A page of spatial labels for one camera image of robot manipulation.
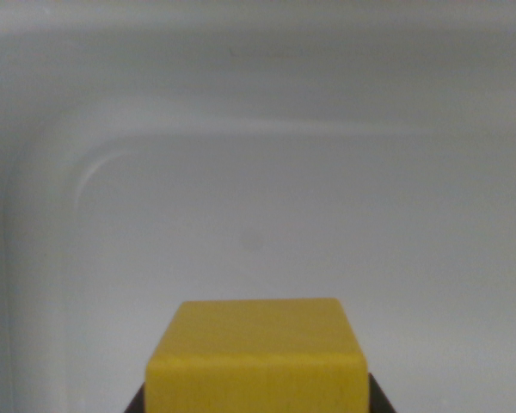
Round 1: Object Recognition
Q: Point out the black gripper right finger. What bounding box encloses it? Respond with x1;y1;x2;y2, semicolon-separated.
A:
366;371;399;413

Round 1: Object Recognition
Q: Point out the yellow cube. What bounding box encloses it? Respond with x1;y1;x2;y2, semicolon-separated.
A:
145;297;369;413

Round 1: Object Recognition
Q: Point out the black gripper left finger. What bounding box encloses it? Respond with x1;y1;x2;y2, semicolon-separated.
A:
122;382;148;413

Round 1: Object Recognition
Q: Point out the grey plastic bin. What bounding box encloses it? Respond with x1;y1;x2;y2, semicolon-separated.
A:
0;0;516;413

